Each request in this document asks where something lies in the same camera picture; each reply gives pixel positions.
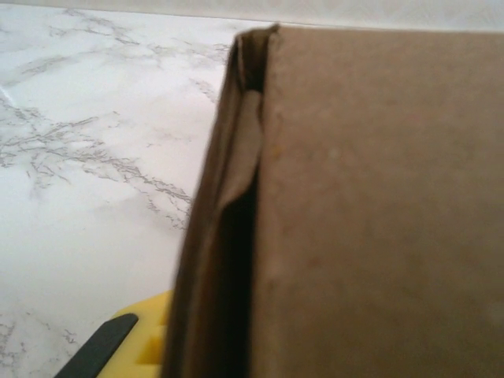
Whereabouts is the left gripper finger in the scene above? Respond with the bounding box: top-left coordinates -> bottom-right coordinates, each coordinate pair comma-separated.
57,289 -> 175,378

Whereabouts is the brown cardboard box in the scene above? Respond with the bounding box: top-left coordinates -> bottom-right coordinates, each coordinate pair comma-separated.
160,22 -> 504,378

